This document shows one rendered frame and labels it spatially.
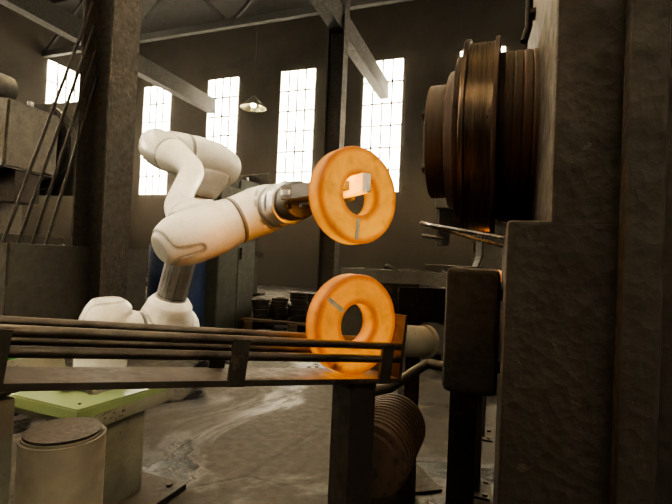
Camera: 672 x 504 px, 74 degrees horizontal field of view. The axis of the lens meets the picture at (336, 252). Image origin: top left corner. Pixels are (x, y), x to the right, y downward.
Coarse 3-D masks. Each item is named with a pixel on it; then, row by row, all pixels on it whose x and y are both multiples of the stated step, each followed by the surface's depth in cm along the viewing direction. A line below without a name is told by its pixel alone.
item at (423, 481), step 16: (400, 288) 154; (416, 288) 156; (432, 288) 157; (400, 304) 154; (416, 304) 156; (432, 304) 157; (416, 320) 156; (432, 320) 157; (416, 384) 164; (416, 400) 164; (416, 464) 178; (416, 480) 164; (432, 480) 165
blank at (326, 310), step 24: (336, 288) 67; (360, 288) 69; (384, 288) 72; (312, 312) 66; (336, 312) 67; (384, 312) 72; (312, 336) 66; (336, 336) 67; (360, 336) 72; (384, 336) 72
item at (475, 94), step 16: (464, 48) 96; (480, 48) 97; (464, 64) 93; (480, 64) 93; (464, 80) 91; (480, 80) 91; (464, 96) 92; (480, 96) 90; (464, 112) 91; (480, 112) 90; (464, 128) 91; (480, 128) 90; (464, 144) 92; (480, 144) 91; (464, 160) 93; (480, 160) 92; (464, 176) 94; (480, 176) 93; (464, 192) 97; (480, 192) 95; (464, 208) 100; (480, 208) 99; (464, 224) 104; (480, 224) 104
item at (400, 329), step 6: (396, 318) 74; (402, 318) 73; (396, 324) 74; (402, 324) 73; (396, 330) 73; (402, 330) 72; (396, 336) 73; (402, 336) 72; (396, 342) 73; (402, 342) 72; (402, 348) 72; (396, 354) 73; (402, 354) 72; (402, 360) 72; (378, 366) 76; (396, 366) 72; (402, 366) 72; (396, 372) 72
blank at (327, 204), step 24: (336, 168) 68; (360, 168) 71; (384, 168) 74; (312, 192) 68; (336, 192) 68; (384, 192) 74; (336, 216) 68; (360, 216) 71; (384, 216) 73; (336, 240) 71; (360, 240) 70
